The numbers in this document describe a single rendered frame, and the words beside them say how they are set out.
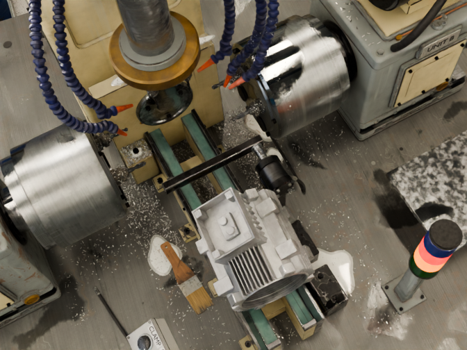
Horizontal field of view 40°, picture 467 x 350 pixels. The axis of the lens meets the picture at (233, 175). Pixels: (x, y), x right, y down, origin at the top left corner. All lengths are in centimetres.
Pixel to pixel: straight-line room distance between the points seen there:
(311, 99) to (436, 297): 56
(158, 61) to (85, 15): 27
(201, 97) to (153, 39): 45
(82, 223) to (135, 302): 30
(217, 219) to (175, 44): 36
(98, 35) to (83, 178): 34
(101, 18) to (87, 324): 72
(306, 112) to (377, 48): 21
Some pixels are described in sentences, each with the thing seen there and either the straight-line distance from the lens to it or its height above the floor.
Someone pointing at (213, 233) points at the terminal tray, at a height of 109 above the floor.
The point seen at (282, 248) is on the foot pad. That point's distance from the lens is 131.
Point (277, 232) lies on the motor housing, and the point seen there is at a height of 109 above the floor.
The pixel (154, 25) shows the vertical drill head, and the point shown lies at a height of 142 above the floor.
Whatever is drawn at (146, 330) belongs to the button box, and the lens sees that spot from 131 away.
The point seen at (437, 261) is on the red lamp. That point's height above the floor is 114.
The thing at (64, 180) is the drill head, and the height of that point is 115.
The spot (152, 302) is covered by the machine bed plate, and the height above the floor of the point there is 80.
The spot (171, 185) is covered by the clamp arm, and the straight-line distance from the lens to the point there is 145.
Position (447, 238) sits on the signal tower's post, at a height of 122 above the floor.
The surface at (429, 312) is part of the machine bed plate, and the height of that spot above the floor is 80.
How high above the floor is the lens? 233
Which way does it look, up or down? 65 degrees down
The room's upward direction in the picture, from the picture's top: 8 degrees counter-clockwise
